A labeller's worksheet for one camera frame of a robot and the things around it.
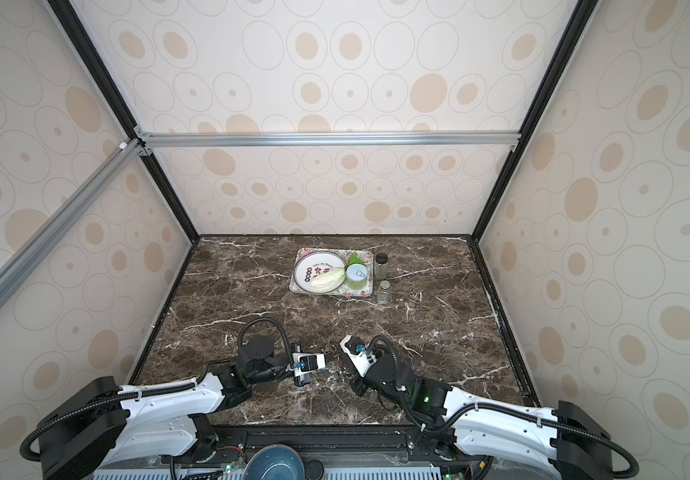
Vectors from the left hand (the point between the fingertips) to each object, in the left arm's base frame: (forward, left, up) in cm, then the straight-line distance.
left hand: (337, 357), depth 73 cm
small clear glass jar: (+25, -14, -9) cm, 30 cm away
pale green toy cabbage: (+32, +5, -13) cm, 35 cm away
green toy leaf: (+38, -4, -8) cm, 39 cm away
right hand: (+1, -2, -2) cm, 3 cm away
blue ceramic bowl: (-21, +15, -12) cm, 28 cm away
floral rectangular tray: (+45, -9, -16) cm, 49 cm away
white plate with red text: (+38, +8, -16) cm, 42 cm away
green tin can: (+32, -5, -11) cm, 34 cm away
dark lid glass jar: (+34, -13, -8) cm, 38 cm away
